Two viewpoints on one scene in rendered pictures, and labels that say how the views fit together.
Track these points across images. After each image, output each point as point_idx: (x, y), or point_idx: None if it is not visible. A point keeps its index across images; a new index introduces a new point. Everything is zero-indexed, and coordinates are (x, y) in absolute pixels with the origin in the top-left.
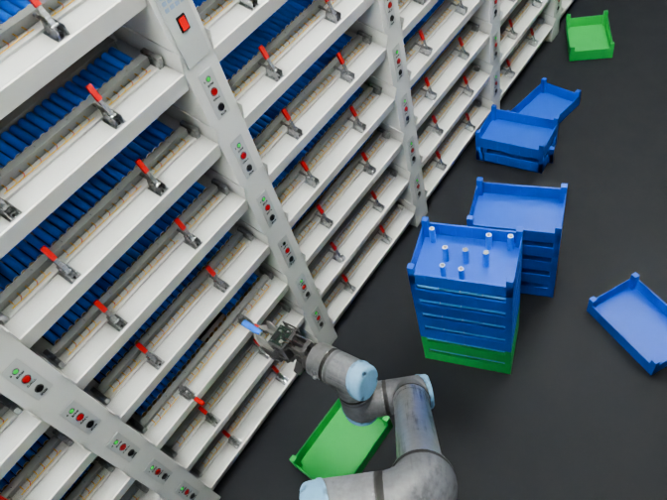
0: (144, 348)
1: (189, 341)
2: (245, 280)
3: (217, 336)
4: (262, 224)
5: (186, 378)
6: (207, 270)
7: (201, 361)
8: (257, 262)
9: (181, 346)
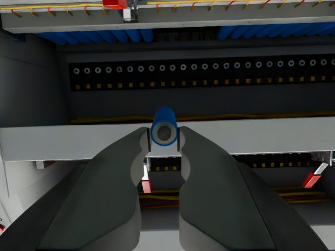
0: (312, 180)
1: (272, 141)
2: (88, 131)
3: (206, 22)
4: (16, 208)
5: (330, 6)
6: (150, 189)
7: (276, 2)
8: (45, 147)
9: (290, 152)
